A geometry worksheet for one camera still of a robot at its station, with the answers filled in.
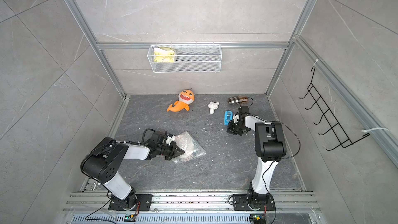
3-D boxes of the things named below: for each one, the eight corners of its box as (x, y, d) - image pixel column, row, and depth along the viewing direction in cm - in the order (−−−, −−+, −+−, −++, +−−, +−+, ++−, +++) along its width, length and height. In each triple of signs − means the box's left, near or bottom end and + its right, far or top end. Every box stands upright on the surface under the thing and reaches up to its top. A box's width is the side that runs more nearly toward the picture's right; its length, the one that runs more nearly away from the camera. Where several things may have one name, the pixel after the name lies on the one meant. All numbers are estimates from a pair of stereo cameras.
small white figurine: (204, 111, 113) (204, 108, 110) (211, 102, 118) (211, 99, 116) (212, 115, 110) (212, 112, 108) (219, 105, 116) (219, 103, 113)
